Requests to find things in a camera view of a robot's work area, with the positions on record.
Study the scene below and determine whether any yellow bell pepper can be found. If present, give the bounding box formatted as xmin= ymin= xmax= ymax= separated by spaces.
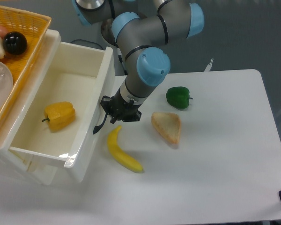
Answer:
xmin=42 ymin=101 xmax=76 ymax=132

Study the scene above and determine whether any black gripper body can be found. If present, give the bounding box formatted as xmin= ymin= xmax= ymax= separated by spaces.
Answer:
xmin=112 ymin=92 xmax=140 ymax=114

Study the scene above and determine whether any black cable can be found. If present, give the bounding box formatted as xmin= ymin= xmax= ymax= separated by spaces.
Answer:
xmin=117 ymin=46 xmax=129 ymax=76

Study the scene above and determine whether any black ball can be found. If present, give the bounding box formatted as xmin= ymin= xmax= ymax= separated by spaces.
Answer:
xmin=2 ymin=31 xmax=28 ymax=55

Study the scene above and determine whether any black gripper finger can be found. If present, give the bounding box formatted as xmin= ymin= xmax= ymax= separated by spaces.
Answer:
xmin=100 ymin=96 xmax=112 ymax=116
xmin=110 ymin=110 xmax=142 ymax=124

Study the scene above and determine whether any white metal bracket right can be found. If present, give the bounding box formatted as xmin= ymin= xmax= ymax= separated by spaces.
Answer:
xmin=204 ymin=58 xmax=214 ymax=72

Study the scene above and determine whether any yellow banana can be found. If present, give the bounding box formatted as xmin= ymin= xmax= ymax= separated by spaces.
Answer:
xmin=107 ymin=126 xmax=144 ymax=173

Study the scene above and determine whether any green bell pepper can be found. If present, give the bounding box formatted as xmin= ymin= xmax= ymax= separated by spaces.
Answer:
xmin=166 ymin=86 xmax=192 ymax=109

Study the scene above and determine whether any white drawer cabinet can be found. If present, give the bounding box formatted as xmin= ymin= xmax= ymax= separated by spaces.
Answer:
xmin=0 ymin=30 xmax=61 ymax=185

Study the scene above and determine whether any orange woven basket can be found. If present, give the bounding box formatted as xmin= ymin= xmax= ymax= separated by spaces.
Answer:
xmin=0 ymin=6 xmax=52 ymax=127

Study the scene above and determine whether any black top drawer handle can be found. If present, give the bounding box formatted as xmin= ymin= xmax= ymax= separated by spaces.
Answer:
xmin=93 ymin=113 xmax=108 ymax=135

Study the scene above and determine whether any toast bread slice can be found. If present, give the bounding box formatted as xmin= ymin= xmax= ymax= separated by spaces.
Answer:
xmin=151 ymin=112 xmax=181 ymax=144

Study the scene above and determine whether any white top drawer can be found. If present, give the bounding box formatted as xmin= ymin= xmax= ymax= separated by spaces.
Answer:
xmin=9 ymin=43 xmax=115 ymax=185

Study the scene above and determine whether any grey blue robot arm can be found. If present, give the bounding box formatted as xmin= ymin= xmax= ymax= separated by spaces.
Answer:
xmin=72 ymin=0 xmax=205 ymax=123

